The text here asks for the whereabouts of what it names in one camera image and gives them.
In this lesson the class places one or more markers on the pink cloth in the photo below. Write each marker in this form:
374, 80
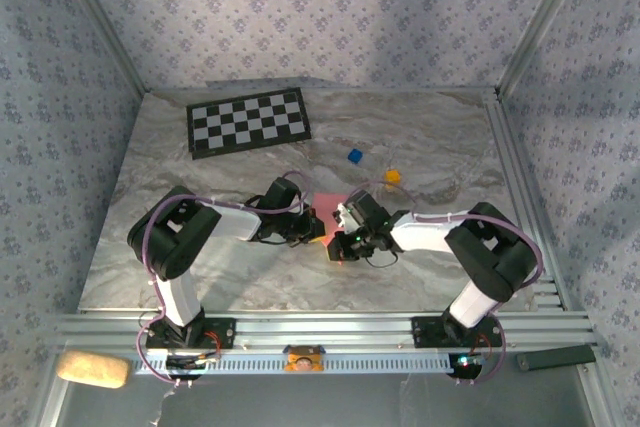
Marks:
327, 207

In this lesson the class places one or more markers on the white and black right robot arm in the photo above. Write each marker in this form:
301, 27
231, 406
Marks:
425, 239

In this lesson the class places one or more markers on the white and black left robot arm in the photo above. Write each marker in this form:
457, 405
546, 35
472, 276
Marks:
182, 297

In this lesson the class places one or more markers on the small yellow cube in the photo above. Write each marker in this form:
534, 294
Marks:
393, 178

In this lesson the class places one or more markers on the small blue cube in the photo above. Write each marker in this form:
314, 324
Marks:
355, 157

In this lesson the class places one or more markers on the black white checkerboard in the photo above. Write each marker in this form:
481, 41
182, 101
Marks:
250, 122

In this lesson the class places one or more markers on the orange cartoon figure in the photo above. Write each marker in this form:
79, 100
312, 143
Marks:
303, 361

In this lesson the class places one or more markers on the black flat bar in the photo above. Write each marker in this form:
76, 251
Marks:
555, 358

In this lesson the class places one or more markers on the tan sponge block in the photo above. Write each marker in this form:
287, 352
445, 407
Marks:
92, 369

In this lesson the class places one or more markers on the long aluminium mounting rail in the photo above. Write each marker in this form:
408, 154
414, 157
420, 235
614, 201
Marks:
325, 329

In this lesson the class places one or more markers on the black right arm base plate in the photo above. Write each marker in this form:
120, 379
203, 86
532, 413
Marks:
425, 332

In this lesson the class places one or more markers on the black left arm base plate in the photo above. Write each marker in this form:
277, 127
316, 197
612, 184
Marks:
220, 334

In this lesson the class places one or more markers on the aluminium side rail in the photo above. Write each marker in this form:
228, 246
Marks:
505, 147

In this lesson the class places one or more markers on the aluminium frame post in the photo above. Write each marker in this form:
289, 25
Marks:
545, 17
100, 22

